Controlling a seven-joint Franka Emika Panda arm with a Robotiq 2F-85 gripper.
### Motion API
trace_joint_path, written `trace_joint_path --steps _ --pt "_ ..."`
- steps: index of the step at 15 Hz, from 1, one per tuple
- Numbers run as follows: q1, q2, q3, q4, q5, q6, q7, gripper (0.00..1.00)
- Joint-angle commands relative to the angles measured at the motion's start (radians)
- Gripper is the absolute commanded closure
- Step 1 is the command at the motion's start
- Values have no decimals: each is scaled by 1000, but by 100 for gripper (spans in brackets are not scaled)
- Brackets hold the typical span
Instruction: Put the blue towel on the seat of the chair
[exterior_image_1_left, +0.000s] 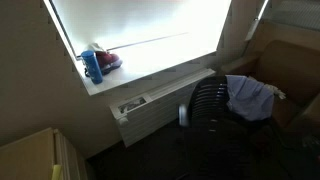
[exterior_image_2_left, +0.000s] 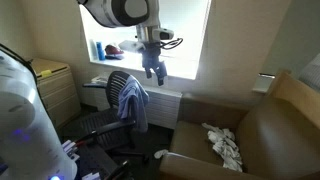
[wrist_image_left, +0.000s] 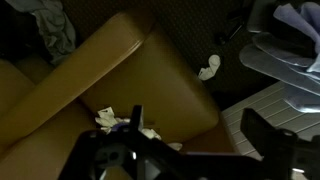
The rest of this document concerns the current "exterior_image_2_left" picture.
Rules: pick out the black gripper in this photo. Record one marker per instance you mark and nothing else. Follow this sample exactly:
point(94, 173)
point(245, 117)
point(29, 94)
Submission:
point(150, 59)

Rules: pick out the blue towel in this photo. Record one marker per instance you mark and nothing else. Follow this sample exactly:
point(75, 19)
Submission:
point(133, 101)

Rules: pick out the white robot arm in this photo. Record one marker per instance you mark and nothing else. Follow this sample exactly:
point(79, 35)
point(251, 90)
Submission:
point(144, 15)

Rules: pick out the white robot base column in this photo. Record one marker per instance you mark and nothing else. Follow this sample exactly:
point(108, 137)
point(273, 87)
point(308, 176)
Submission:
point(29, 145)

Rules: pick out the black mesh office chair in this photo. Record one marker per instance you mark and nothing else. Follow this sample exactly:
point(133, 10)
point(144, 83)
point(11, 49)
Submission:
point(105, 128)

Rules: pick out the red shoe on windowsill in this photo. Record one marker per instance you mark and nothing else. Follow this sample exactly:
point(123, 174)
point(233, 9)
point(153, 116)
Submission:
point(113, 52)

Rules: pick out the blue bottle on windowsill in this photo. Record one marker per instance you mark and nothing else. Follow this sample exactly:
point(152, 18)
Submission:
point(100, 51)

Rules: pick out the white crumpled cloth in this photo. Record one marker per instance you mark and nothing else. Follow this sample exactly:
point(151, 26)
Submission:
point(223, 143)

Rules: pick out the wooden drawer cabinet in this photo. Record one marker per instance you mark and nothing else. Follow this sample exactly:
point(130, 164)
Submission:
point(58, 91)

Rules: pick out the yellow sticky note pad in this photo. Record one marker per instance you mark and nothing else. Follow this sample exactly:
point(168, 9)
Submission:
point(46, 73)

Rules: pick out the brown leather armchair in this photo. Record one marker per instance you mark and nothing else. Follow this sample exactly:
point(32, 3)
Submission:
point(278, 138)

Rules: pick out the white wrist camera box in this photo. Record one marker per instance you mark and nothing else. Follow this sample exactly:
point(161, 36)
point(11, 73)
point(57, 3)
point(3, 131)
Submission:
point(162, 34)

